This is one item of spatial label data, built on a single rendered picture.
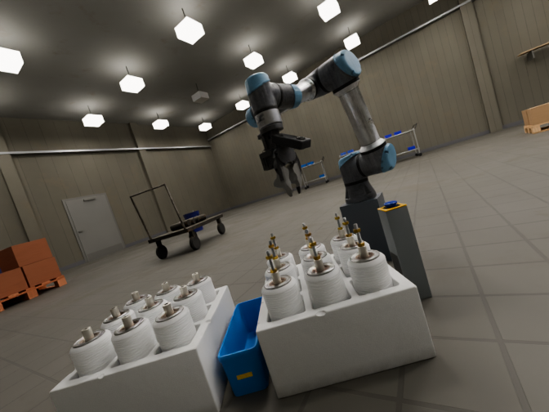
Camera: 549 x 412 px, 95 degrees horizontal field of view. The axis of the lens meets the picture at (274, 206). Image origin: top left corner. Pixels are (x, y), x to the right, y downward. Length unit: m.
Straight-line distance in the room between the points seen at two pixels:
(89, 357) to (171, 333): 0.23
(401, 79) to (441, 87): 1.34
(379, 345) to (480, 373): 0.19
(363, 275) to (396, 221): 0.28
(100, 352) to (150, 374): 0.17
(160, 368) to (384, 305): 0.56
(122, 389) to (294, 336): 0.45
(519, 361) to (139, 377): 0.85
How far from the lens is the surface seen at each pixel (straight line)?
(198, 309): 0.87
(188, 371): 0.77
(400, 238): 0.90
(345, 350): 0.71
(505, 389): 0.73
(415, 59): 11.37
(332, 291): 0.66
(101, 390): 0.88
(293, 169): 0.76
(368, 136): 1.19
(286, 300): 0.66
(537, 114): 6.25
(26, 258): 5.54
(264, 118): 0.76
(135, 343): 0.83
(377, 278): 0.68
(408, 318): 0.71
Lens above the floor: 0.49
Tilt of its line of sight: 4 degrees down
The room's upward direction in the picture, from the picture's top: 18 degrees counter-clockwise
